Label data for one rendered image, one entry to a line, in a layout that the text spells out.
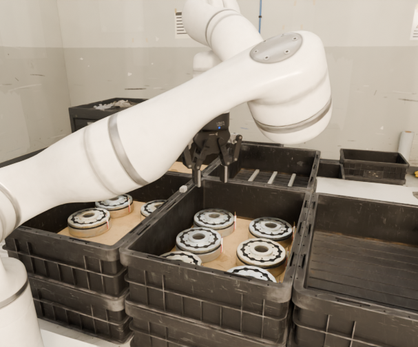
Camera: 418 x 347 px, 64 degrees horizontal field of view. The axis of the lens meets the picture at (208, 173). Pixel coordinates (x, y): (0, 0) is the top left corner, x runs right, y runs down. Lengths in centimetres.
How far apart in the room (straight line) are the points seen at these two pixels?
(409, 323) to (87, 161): 45
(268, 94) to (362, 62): 367
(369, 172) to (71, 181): 218
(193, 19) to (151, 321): 54
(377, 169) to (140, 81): 311
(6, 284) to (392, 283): 66
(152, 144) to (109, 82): 444
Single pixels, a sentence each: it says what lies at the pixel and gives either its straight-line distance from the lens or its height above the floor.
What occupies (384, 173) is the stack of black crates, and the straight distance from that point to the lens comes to 245.
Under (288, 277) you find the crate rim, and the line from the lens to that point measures 55.
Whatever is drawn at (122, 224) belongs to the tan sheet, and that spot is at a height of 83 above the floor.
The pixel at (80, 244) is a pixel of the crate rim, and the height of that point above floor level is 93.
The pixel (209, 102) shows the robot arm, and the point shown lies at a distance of 35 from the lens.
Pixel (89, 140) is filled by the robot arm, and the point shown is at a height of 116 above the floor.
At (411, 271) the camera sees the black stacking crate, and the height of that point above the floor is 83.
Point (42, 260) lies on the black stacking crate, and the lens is 77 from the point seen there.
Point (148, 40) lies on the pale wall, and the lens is 448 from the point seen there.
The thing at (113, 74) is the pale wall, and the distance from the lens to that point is 475.
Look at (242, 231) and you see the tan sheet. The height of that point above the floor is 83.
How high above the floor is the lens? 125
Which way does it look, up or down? 20 degrees down
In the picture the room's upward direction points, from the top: straight up
